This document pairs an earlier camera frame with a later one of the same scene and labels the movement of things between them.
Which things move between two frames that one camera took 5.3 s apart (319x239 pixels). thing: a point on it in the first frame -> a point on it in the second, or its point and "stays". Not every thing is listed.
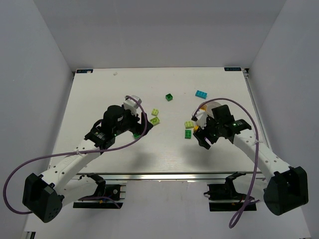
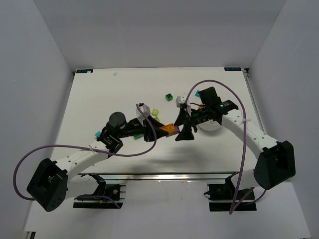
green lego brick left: (136, 136) stays
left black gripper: (143, 122) -> (147, 130)
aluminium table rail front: (166, 177) stays
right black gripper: (204, 134) -> (187, 120)
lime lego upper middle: (155, 112) stays
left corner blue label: (84, 70) stays
